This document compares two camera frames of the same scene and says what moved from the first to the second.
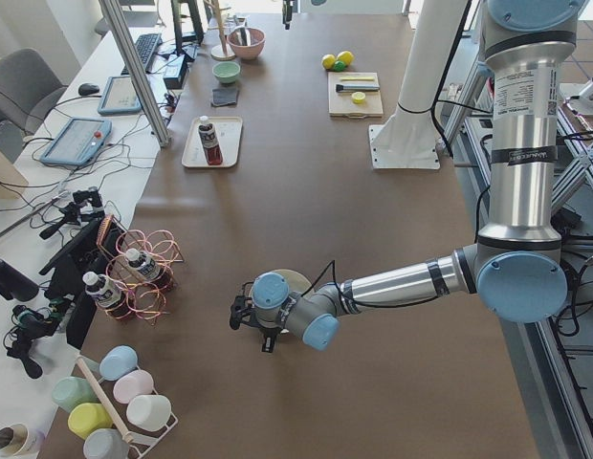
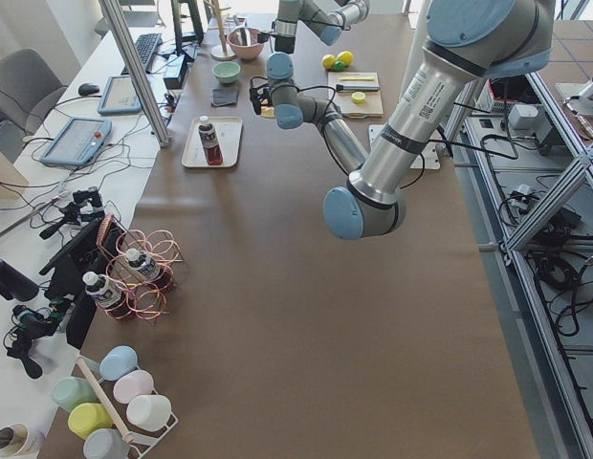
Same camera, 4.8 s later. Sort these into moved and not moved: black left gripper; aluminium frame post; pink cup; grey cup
Moved: black left gripper
Not moved: grey cup; aluminium frame post; pink cup
